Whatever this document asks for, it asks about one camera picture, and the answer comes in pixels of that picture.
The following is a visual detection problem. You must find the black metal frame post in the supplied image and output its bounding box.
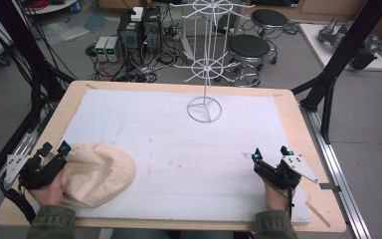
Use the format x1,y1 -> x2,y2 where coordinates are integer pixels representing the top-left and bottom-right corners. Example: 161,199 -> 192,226
0,0 -> 78,133
290,0 -> 382,144

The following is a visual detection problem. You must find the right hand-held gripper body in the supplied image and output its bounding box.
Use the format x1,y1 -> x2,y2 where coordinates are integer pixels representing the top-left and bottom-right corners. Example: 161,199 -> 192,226
253,154 -> 319,191

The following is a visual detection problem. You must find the aluminium frame rail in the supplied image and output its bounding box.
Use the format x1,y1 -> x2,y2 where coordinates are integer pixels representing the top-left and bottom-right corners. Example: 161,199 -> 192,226
298,103 -> 373,239
0,106 -> 53,227

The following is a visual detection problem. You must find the grey power supply box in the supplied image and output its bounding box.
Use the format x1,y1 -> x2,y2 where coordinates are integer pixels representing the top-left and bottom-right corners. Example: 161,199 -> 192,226
105,36 -> 121,63
95,36 -> 109,63

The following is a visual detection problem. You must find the person's right hand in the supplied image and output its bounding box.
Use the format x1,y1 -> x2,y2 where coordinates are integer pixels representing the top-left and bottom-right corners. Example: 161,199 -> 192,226
264,180 -> 296,212

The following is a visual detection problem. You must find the white floor platform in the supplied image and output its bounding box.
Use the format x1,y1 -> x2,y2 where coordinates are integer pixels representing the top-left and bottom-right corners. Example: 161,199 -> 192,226
298,23 -> 382,72

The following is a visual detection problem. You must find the tangle of floor cables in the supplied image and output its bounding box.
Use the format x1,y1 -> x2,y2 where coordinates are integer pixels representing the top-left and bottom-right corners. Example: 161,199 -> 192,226
85,6 -> 193,84

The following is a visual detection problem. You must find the clear plastic sheet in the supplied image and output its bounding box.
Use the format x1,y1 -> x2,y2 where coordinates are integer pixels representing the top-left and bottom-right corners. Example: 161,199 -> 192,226
41,20 -> 91,44

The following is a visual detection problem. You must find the person's left hand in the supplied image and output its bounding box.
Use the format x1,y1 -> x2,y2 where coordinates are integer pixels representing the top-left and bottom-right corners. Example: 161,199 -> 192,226
29,172 -> 69,207

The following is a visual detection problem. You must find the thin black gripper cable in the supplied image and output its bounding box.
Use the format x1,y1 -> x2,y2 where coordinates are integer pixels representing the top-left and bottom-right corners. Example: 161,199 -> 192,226
286,184 -> 296,221

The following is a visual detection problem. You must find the black round stool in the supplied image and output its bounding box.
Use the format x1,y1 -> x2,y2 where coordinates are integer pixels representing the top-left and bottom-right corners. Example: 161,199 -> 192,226
217,34 -> 277,88
250,8 -> 289,65

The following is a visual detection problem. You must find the small white box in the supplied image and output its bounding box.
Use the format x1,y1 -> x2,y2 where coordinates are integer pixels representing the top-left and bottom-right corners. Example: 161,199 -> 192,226
129,6 -> 145,23

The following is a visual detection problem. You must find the white wire display rack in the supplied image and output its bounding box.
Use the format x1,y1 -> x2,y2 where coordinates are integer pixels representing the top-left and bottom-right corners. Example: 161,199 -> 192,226
169,0 -> 257,123

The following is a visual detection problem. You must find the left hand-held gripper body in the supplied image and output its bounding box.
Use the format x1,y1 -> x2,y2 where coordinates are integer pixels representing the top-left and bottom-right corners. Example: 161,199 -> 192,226
5,153 -> 69,191

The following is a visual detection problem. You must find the white foam mat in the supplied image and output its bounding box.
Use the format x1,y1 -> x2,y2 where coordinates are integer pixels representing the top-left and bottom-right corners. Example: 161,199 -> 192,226
60,89 -> 311,224

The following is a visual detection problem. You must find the grey metal bracket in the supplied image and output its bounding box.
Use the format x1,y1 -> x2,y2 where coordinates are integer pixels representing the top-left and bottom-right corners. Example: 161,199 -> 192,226
318,182 -> 342,193

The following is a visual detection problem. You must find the thin wooden stick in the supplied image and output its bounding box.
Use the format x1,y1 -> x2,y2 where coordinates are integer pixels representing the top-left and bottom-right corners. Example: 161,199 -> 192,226
305,201 -> 332,229

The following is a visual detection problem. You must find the beige cloth cap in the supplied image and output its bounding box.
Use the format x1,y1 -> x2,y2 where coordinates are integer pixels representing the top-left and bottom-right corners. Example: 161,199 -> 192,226
61,141 -> 136,209

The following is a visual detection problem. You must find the white round table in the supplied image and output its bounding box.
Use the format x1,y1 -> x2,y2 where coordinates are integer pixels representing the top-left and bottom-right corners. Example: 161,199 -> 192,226
23,0 -> 80,16

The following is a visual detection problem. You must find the black computer tower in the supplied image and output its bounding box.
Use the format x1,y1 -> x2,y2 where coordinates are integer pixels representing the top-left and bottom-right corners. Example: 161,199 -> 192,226
116,10 -> 144,66
141,5 -> 163,56

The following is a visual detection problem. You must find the black sleeved gripper cable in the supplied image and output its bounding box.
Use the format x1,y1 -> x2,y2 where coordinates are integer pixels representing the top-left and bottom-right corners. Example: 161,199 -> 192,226
0,172 -> 38,224

